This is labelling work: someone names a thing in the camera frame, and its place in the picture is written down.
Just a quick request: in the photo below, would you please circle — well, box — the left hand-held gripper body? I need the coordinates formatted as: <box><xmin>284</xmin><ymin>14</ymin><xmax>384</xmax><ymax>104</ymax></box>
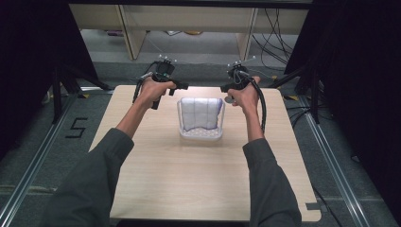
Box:
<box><xmin>141</xmin><ymin>54</ymin><xmax>178</xmax><ymax>111</ymax></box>

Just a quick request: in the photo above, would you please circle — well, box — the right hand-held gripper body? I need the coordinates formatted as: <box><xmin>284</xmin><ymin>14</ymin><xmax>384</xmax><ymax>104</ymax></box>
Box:
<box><xmin>226</xmin><ymin>56</ymin><xmax>257</xmax><ymax>93</ymax></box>

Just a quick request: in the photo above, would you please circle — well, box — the white cloth with purple lines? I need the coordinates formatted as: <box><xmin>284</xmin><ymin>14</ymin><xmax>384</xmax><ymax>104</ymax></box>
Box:
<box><xmin>180</xmin><ymin>96</ymin><xmax>224</xmax><ymax>132</ymax></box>

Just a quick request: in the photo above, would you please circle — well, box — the white plastic basket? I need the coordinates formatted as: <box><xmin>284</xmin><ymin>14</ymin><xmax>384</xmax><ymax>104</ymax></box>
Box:
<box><xmin>176</xmin><ymin>96</ymin><xmax>227</xmax><ymax>142</ymax></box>

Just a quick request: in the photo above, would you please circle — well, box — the person's right hand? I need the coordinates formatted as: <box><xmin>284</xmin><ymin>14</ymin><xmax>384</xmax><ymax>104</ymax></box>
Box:
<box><xmin>227</xmin><ymin>76</ymin><xmax>262</xmax><ymax>110</ymax></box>

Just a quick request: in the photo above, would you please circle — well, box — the person's left hand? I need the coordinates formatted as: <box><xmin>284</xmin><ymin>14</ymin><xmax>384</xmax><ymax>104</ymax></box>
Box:
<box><xmin>137</xmin><ymin>77</ymin><xmax>178</xmax><ymax>109</ymax></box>

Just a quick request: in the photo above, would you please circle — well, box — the black metal stand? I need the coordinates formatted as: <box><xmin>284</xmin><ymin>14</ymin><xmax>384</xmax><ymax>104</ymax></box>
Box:
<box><xmin>267</xmin><ymin>64</ymin><xmax>325</xmax><ymax>125</ymax></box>
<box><xmin>50</xmin><ymin>61</ymin><xmax>113</xmax><ymax>125</ymax></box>

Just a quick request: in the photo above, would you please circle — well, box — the black curtain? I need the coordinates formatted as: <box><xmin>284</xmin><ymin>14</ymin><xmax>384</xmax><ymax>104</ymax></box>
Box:
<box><xmin>0</xmin><ymin>0</ymin><xmax>99</xmax><ymax>160</ymax></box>
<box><xmin>283</xmin><ymin>0</ymin><xmax>401</xmax><ymax>218</ymax></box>

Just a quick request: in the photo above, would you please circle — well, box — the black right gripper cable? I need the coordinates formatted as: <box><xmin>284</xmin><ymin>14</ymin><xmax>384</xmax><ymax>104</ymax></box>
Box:
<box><xmin>239</xmin><ymin>70</ymin><xmax>269</xmax><ymax>133</ymax></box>

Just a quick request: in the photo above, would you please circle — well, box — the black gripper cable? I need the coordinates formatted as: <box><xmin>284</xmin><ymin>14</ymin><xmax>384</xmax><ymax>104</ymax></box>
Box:
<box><xmin>239</xmin><ymin>70</ymin><xmax>269</xmax><ymax>133</ymax></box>
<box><xmin>131</xmin><ymin>61</ymin><xmax>159</xmax><ymax>105</ymax></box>

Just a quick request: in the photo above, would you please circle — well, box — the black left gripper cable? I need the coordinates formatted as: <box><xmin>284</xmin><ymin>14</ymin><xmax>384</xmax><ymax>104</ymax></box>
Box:
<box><xmin>131</xmin><ymin>61</ymin><xmax>159</xmax><ymax>105</ymax></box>

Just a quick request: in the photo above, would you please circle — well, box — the bundle of black cables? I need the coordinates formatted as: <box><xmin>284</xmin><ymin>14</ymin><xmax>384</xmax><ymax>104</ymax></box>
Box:
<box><xmin>251</xmin><ymin>7</ymin><xmax>301</xmax><ymax>70</ymax></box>

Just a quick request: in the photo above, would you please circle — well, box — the beige desk frame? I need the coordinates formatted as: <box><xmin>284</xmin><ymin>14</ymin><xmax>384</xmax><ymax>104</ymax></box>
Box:
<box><xmin>68</xmin><ymin>3</ymin><xmax>310</xmax><ymax>61</ymax></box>

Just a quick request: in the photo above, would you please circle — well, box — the metal floor rail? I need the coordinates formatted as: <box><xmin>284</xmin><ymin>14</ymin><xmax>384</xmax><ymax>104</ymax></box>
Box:
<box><xmin>0</xmin><ymin>90</ymin><xmax>81</xmax><ymax>227</ymax></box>
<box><xmin>297</xmin><ymin>94</ymin><xmax>373</xmax><ymax>227</ymax></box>

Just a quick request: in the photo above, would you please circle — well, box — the black floor cable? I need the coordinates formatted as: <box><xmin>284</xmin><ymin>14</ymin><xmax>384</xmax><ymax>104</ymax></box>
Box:
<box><xmin>311</xmin><ymin>184</ymin><xmax>345</xmax><ymax>227</ymax></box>

